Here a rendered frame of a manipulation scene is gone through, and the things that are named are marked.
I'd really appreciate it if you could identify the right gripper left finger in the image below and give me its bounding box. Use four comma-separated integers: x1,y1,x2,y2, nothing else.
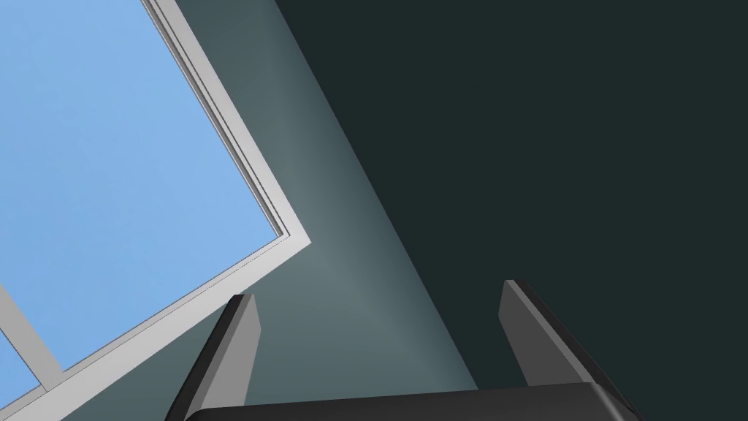
164,293,262,421

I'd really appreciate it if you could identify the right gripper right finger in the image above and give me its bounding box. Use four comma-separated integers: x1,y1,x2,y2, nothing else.
497,278,622,401

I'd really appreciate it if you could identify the white framed window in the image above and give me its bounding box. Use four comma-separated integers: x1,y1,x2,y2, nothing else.
0,0,313,421

